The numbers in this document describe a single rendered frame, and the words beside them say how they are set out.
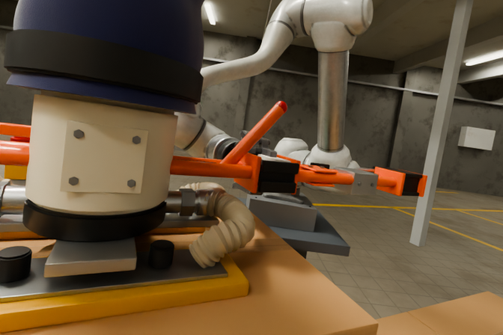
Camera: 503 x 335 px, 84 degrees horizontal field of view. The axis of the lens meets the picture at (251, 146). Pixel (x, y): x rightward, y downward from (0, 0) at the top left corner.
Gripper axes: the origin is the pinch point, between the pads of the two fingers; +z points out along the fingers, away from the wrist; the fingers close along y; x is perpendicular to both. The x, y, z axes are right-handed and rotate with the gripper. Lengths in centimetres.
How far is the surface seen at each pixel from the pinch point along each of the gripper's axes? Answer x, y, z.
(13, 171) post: 48, 12, -46
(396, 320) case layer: -70, 53, -17
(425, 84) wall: -877, -241, -559
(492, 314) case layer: -117, 52, -8
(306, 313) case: 4.0, 13.0, 18.9
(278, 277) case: 3.3, 12.9, 11.3
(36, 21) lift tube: 33.8, -14.4, 7.4
